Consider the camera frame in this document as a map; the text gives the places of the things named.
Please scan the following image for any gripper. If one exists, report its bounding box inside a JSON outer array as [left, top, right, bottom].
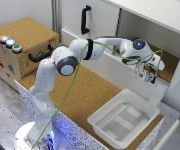
[[135, 53, 166, 79]]

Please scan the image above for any white cabinet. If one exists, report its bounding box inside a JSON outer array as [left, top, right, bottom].
[[59, 0, 180, 105]]

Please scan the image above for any white plastic box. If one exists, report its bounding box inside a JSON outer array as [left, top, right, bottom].
[[86, 88, 161, 150]]

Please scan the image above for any white sliding door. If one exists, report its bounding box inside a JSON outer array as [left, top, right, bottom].
[[61, 0, 122, 44]]

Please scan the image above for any wooden drawer box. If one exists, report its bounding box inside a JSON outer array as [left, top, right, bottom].
[[0, 16, 61, 92]]

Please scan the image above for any green button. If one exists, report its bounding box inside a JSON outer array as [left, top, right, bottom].
[[11, 43, 24, 54]]

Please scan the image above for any blue button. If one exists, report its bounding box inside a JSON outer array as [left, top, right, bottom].
[[5, 38, 17, 49]]

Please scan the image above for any red button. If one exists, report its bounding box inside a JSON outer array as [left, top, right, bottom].
[[0, 34, 10, 45]]

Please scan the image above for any black door handle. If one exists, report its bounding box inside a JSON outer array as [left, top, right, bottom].
[[80, 4, 92, 36]]

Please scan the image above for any green cable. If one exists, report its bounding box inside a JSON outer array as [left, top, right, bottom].
[[30, 39, 164, 150]]

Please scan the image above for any black drawer handle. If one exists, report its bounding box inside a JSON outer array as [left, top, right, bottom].
[[27, 43, 56, 64]]

